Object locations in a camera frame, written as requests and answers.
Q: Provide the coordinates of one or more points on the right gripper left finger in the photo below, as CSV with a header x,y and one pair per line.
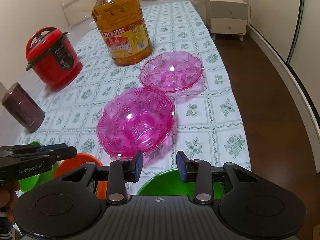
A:
x,y
121,172

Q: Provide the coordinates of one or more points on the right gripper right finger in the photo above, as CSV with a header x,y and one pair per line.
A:
x,y
199,172

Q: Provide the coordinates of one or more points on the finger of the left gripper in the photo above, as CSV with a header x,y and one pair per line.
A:
x,y
45,148
63,153

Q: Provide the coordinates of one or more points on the orange plastic bowl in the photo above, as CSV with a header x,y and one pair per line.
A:
x,y
80,159

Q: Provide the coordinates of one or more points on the green plastic bowl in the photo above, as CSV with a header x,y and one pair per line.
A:
x,y
167,183
28,184

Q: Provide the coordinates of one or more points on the pink plastic bowl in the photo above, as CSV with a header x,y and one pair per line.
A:
x,y
140,118
171,72

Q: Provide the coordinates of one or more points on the left hand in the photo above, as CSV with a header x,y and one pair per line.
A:
x,y
8,198

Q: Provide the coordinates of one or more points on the maroon thermos flask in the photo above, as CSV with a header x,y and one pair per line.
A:
x,y
23,108

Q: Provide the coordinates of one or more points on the red rice cooker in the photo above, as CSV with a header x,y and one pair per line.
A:
x,y
51,56

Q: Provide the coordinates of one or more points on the large cooking oil bottle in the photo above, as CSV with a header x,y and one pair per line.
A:
x,y
123,29

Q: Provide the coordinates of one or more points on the white bedside cabinet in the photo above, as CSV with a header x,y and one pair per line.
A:
x,y
226,17

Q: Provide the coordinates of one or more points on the white wardrobe sliding doors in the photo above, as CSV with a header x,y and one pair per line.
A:
x,y
288,33

